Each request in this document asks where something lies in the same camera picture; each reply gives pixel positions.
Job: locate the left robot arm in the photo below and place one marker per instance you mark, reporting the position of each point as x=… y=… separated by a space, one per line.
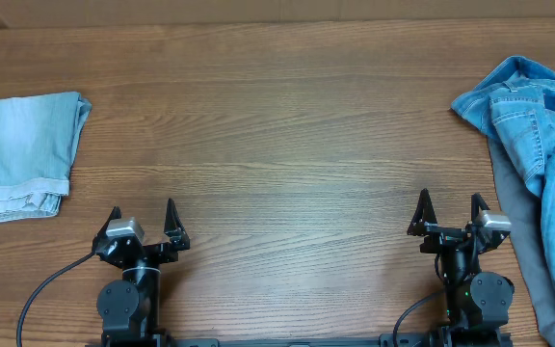
x=129 y=307

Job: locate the blue denim jeans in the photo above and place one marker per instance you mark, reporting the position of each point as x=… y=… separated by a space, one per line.
x=515 y=106

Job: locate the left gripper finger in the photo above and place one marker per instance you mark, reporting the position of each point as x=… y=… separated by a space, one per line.
x=114 y=215
x=174 y=229

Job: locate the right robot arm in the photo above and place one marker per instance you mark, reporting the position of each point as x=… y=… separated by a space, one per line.
x=477 y=302

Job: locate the folded light blue jeans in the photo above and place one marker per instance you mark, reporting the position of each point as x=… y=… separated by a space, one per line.
x=39 y=138

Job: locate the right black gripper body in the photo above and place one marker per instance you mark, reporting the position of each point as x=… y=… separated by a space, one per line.
x=449 y=234

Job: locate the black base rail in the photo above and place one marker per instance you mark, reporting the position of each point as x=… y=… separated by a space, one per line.
x=384 y=340

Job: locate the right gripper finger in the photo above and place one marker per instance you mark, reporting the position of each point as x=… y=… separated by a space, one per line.
x=424 y=216
x=478 y=205

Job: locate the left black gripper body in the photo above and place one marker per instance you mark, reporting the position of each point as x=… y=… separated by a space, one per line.
x=159 y=254

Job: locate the grey trousers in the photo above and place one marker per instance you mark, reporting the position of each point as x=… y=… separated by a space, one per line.
x=524 y=212

